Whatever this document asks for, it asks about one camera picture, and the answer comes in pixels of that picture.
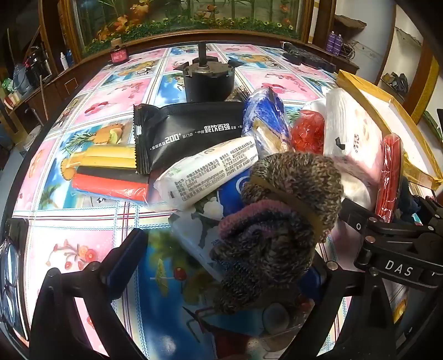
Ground pink tissue pack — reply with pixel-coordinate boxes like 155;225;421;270
323;88;385;201

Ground gold framed white shelf unit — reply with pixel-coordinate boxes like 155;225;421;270
377;7;443;122

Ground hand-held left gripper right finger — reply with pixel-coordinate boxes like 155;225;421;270
280;259;398;360

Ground brown foil wrapper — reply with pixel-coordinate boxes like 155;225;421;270
226;86;250;102

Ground black wet wipe packet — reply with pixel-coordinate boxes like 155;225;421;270
133;101;255;174

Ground red jar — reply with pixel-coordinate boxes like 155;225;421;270
109;39;129;65

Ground black device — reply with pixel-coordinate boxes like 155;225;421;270
282;42;337;71

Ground red mesh bag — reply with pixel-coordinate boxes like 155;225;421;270
291;110;326;155

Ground eyeglasses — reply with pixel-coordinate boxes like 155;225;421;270
0;239;25;333

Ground red cloth in plastic bag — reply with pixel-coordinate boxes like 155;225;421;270
375;133;405;224

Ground yellow taped cardboard box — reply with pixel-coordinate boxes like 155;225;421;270
336;69;443;189

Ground brown cardboard piece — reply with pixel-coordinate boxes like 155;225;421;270
334;14;367;33

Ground printed tablecloth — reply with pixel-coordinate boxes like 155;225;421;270
10;43;350;360

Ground black cable tangle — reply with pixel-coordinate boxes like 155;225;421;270
341;40;360;61

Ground blue plastic bag pack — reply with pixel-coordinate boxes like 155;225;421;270
242;87;291;158

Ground black cylindrical motor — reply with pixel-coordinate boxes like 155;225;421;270
174;42;241;103

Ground dark kettle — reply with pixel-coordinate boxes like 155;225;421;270
24;47;52;82

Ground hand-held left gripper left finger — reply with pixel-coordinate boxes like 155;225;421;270
30;228;149;360

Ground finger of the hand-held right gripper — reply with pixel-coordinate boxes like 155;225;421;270
338;198;432;246
413;195;443;236

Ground wooden cabinet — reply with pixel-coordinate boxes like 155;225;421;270
10;0;360;115

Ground thin wooden stick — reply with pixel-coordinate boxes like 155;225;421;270
39;74;49;120

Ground aquarium with plants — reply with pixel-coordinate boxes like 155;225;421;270
71;0;312;54

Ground floral blue white tissue pack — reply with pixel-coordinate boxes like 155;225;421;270
168;201;243;281

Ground brown knit socks bundle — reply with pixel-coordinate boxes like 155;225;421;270
209;152;344;315

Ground grey green bundle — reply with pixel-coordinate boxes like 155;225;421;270
382;71;409;92

